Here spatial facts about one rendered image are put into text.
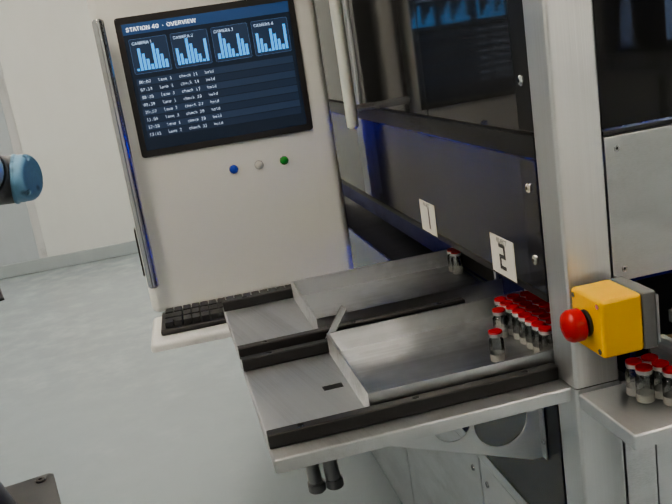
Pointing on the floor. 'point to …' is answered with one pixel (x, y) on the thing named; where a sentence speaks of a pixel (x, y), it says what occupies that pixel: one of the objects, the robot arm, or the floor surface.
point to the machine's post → (573, 227)
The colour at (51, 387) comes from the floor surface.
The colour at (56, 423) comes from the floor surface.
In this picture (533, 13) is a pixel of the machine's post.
